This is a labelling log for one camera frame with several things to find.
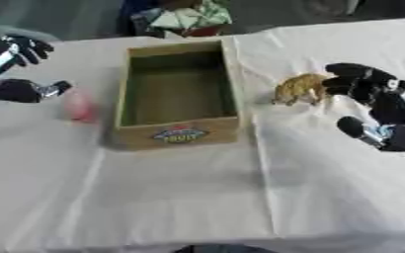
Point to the green and white patterned bag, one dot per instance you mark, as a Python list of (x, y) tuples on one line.
[(184, 18)]

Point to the tan cardboard box green inside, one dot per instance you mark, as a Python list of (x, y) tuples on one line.
[(177, 95)]

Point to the pink toy fruit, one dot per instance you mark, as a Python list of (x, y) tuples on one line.
[(80, 108)]

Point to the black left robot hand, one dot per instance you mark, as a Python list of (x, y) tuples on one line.
[(17, 89)]

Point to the tan toy animal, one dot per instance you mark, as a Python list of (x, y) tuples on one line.
[(299, 88)]

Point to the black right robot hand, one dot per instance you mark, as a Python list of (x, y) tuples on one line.
[(389, 102)]

